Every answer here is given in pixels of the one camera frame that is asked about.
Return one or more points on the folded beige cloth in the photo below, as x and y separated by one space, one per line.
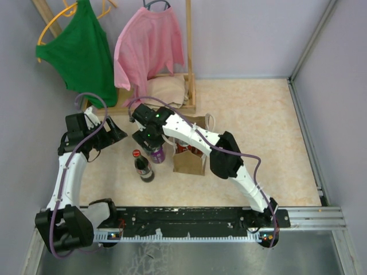
170 89

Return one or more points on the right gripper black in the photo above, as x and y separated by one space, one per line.
139 137

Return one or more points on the aluminium frame rail front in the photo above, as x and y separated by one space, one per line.
309 218

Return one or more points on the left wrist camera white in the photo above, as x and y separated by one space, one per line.
91 119

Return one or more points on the white cable duct strip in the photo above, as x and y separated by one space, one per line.
111 236

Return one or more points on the aluminium corner post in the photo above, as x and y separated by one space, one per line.
321 25

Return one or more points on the glass cola bottle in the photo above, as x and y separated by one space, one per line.
143 167

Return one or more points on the purple Fanta can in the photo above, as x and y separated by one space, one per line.
157 155

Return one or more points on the grey clothes hanger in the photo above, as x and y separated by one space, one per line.
156 5

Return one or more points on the green tank top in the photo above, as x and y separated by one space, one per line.
82 57

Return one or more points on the wooden clothes rack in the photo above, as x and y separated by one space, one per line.
50 19

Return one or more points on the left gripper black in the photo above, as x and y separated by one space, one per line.
111 136

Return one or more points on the pink t-shirt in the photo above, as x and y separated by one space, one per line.
151 41

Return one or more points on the red cola can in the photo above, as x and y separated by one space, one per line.
182 147
195 150

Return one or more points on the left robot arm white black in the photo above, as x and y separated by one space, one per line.
62 225

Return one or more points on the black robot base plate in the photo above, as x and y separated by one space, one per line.
198 221

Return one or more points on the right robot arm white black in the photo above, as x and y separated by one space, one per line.
225 159

